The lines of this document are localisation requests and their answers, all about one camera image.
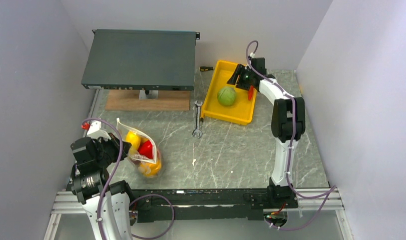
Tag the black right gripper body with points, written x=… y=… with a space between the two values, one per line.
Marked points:
x=244 y=80

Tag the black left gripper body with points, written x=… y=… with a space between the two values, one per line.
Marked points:
x=109 y=150

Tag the orange carrot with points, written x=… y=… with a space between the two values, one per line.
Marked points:
x=250 y=93

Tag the clear spotted zip top bag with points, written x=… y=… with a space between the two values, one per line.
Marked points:
x=136 y=158

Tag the yellow bell pepper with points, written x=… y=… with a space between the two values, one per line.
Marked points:
x=150 y=170

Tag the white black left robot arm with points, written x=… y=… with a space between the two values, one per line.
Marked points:
x=105 y=204

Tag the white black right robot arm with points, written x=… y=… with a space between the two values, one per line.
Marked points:
x=287 y=126

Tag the green cabbage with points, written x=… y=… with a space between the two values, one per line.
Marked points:
x=226 y=96

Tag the yellow plastic tray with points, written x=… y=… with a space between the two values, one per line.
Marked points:
x=242 y=110

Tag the wooden board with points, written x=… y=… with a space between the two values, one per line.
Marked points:
x=128 y=100

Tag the silver wrench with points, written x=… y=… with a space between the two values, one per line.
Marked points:
x=197 y=131

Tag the metal server stand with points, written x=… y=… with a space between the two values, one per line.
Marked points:
x=148 y=94

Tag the dark green rack server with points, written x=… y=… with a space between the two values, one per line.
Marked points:
x=150 y=60

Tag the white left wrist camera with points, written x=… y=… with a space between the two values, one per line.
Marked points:
x=95 y=130

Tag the aluminium frame rail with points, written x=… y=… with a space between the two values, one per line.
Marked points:
x=311 y=199

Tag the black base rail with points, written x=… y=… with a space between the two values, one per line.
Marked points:
x=200 y=204

